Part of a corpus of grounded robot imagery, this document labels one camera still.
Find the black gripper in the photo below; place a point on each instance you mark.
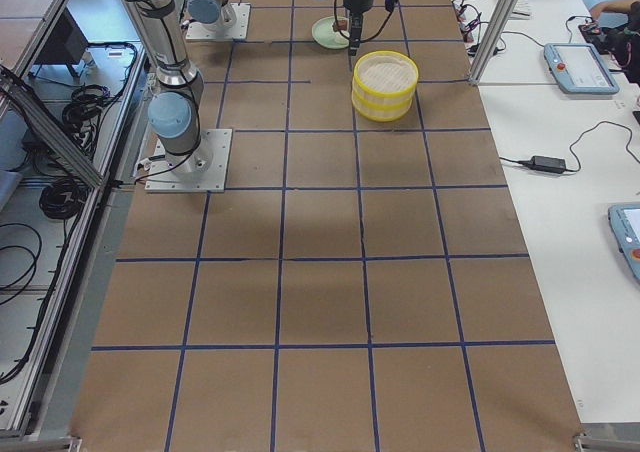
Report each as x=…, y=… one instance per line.
x=358, y=0

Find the yellow steamer layer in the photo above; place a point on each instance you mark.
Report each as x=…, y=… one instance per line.
x=388, y=73
x=378, y=111

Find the light green plate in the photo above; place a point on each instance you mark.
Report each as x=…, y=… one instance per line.
x=323, y=34

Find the blue teach pendant far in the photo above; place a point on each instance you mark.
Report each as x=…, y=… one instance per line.
x=578, y=69

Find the blue teach pendant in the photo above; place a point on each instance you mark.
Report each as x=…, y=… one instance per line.
x=624, y=222
x=578, y=69

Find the black power adapter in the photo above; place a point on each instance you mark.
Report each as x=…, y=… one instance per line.
x=545, y=164

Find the blue teach pendant near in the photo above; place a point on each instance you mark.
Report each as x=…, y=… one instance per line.
x=624, y=222

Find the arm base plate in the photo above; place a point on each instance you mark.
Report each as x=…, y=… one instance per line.
x=205, y=170
x=215, y=23

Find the aluminium frame post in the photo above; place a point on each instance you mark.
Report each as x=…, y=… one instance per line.
x=490, y=39

